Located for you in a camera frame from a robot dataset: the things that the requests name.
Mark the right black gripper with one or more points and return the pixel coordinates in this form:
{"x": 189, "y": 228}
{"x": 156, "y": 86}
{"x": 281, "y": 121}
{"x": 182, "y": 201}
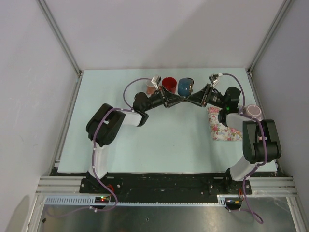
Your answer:
{"x": 196, "y": 97}

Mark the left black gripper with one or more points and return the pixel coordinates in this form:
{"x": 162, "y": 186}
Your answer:
{"x": 170, "y": 99}

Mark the red mug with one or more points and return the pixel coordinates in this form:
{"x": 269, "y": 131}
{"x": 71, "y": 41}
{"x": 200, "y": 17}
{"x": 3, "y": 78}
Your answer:
{"x": 170, "y": 84}

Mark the blue mug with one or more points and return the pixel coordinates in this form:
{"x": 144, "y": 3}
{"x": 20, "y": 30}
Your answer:
{"x": 185, "y": 87}

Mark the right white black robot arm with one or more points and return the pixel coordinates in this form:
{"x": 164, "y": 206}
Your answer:
{"x": 260, "y": 140}

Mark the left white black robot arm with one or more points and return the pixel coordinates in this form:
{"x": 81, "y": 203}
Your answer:
{"x": 104, "y": 126}

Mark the pink white mug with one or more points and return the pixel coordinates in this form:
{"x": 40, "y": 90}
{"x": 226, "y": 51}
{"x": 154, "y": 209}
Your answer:
{"x": 150, "y": 88}

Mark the lilac mug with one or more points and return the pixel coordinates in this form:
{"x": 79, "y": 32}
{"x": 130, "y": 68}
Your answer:
{"x": 253, "y": 111}

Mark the floral tray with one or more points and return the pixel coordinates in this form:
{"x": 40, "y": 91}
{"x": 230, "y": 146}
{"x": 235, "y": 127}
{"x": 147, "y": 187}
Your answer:
{"x": 218, "y": 131}

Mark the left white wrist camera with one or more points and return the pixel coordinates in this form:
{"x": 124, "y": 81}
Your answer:
{"x": 156, "y": 81}

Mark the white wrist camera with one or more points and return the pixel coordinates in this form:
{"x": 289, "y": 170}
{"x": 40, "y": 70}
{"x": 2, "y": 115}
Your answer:
{"x": 156, "y": 81}
{"x": 214, "y": 79}

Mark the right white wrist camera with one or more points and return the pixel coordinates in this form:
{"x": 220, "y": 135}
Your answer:
{"x": 214, "y": 79}

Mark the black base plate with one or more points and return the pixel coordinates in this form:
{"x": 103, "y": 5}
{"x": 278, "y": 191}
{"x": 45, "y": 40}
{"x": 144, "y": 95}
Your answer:
{"x": 159, "y": 188}

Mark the right aluminium frame post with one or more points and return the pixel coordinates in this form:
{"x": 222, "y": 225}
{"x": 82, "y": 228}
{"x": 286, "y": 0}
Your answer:
{"x": 274, "y": 26}

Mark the aluminium frame post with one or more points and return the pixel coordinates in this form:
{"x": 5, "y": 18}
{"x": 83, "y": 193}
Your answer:
{"x": 59, "y": 35}
{"x": 274, "y": 26}

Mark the left aluminium frame post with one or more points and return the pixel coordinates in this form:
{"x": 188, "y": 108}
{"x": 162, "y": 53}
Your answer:
{"x": 59, "y": 35}

